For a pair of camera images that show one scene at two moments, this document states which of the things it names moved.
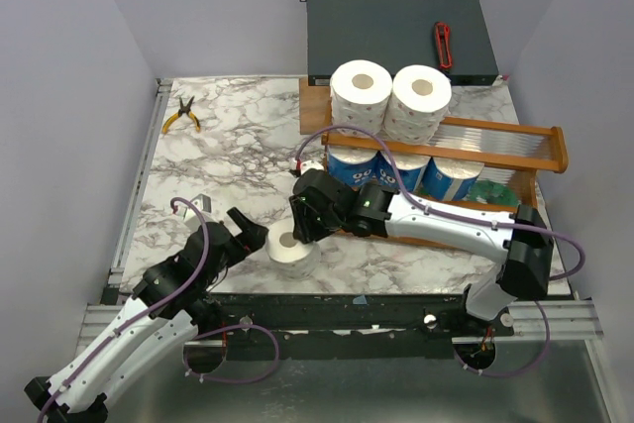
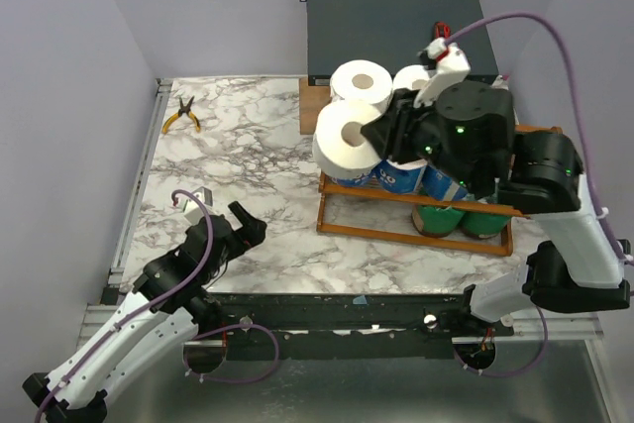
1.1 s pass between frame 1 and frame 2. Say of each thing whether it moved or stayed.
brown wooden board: stayed
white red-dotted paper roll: stayed
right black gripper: moved
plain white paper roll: moved
